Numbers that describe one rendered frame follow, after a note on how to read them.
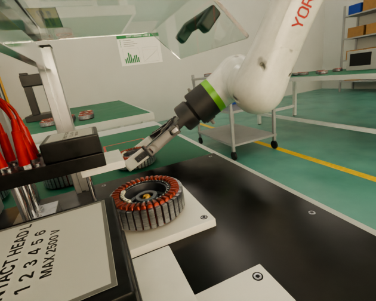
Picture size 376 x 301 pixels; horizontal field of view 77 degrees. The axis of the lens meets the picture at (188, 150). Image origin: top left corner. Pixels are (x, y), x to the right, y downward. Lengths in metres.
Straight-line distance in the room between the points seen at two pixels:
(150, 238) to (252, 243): 0.13
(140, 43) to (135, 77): 0.72
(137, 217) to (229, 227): 0.12
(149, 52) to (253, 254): 5.43
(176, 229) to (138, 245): 0.05
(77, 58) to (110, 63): 0.60
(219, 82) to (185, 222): 0.37
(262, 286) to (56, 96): 0.44
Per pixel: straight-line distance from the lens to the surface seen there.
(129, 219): 0.33
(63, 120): 0.51
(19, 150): 0.31
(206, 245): 0.32
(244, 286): 0.26
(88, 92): 5.41
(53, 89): 0.51
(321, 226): 0.36
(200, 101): 0.60
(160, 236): 0.32
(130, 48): 5.54
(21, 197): 0.33
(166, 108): 5.68
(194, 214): 0.35
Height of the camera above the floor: 0.97
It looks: 18 degrees down
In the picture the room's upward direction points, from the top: 8 degrees counter-clockwise
